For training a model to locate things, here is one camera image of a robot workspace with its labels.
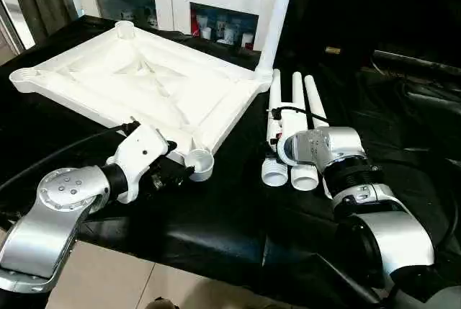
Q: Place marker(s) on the white jar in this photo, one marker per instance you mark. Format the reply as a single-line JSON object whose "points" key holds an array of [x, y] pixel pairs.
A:
{"points": [[230, 35]]}

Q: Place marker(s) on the black plastic mat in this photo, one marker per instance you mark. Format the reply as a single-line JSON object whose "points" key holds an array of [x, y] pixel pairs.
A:
{"points": [[216, 222]]}

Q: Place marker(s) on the small white label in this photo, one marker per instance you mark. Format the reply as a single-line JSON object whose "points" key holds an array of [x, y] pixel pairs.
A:
{"points": [[333, 50]]}

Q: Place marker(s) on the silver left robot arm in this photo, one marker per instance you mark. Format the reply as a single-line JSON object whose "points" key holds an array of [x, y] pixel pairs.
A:
{"points": [[54, 208]]}

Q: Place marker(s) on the grey robot foot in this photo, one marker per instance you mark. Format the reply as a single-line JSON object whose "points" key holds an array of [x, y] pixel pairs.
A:
{"points": [[162, 303]]}

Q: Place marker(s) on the red box in cabinet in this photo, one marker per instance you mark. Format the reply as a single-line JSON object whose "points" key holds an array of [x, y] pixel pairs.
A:
{"points": [[194, 22]]}

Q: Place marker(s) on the white plastic table leg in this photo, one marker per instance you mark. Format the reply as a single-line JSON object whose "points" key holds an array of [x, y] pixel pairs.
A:
{"points": [[298, 93], [275, 93], [279, 17], [315, 100]]}

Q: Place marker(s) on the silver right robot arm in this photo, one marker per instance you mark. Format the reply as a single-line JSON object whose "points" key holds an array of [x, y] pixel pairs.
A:
{"points": [[360, 179]]}

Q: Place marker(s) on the small white cup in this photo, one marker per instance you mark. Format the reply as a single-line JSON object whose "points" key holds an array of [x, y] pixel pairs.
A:
{"points": [[206, 32], [247, 39]]}

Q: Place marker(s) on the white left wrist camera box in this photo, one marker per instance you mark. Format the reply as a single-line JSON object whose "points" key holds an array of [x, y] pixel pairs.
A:
{"points": [[140, 157]]}

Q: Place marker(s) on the white plastic table top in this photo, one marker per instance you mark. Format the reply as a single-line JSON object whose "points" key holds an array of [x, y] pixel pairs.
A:
{"points": [[137, 82]]}

